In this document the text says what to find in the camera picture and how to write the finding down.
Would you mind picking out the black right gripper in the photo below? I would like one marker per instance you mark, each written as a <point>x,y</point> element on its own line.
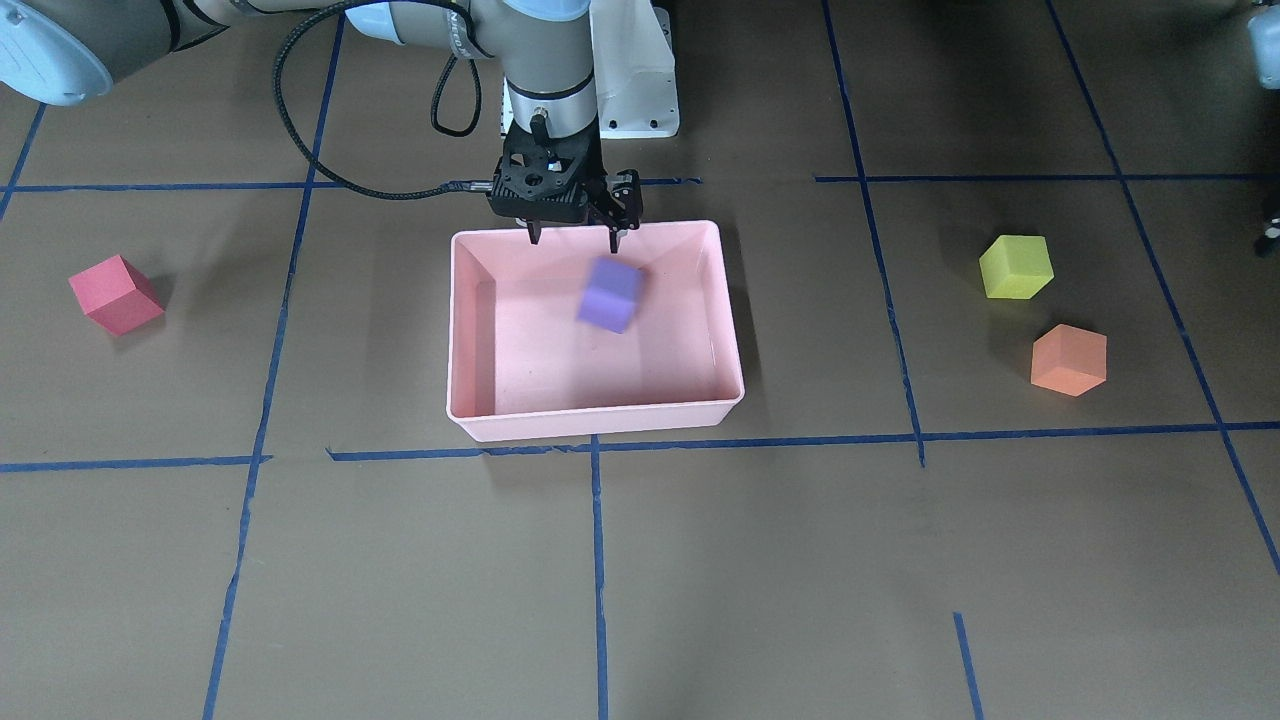
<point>621,196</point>

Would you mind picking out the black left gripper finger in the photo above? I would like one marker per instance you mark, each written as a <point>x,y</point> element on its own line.
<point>1267,242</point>

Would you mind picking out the purple foam block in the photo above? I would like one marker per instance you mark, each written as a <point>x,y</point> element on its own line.
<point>611,295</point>

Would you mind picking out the orange foam block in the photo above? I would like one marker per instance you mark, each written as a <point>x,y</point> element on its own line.
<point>1069,360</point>

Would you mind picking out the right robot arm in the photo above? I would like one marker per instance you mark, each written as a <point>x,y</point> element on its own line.
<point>63,53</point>

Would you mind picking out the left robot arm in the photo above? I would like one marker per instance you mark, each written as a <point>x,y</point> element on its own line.
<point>1263,29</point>

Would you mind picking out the pink plastic bin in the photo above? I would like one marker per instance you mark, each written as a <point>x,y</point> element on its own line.
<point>523,365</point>

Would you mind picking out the yellow-green foam block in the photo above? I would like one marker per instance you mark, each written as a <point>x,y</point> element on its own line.
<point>1016,267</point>

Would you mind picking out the brown paper table cover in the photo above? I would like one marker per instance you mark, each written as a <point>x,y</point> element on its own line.
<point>255,507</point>

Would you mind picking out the red foam block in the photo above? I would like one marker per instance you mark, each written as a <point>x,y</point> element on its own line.
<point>116,295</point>

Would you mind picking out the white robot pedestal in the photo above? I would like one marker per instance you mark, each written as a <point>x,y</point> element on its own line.
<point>636,89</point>

